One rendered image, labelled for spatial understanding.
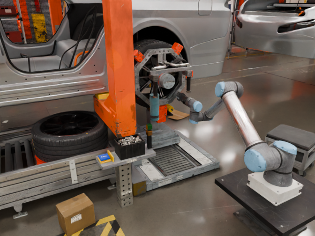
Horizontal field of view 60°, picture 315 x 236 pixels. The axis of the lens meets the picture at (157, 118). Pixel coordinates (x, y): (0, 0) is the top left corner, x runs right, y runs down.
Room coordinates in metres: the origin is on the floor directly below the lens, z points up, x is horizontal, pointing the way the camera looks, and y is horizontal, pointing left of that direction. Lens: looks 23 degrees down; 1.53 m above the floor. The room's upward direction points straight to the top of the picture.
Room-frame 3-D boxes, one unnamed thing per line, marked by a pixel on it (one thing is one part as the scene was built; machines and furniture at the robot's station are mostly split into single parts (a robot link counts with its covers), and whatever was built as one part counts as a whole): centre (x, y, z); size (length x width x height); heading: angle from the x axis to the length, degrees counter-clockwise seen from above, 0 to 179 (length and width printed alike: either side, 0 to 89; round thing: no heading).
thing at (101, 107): (2.33, 0.43, 0.69); 0.52 x 0.17 x 0.35; 28
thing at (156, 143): (2.70, 0.05, 0.13); 0.50 x 0.36 x 0.10; 118
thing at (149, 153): (1.80, 0.24, 0.44); 0.43 x 0.17 x 0.03; 118
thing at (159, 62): (2.40, 0.01, 1.03); 0.19 x 0.18 x 0.11; 28
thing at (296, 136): (2.37, -1.33, 0.17); 0.43 x 0.36 x 0.34; 43
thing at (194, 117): (2.40, -0.36, 0.51); 0.12 x 0.09 x 0.12; 111
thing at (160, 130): (2.70, 0.05, 0.32); 0.40 x 0.30 x 0.28; 118
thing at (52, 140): (2.25, 0.79, 0.39); 0.66 x 0.66 x 0.24
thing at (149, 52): (2.55, -0.02, 0.85); 0.54 x 0.07 x 0.54; 118
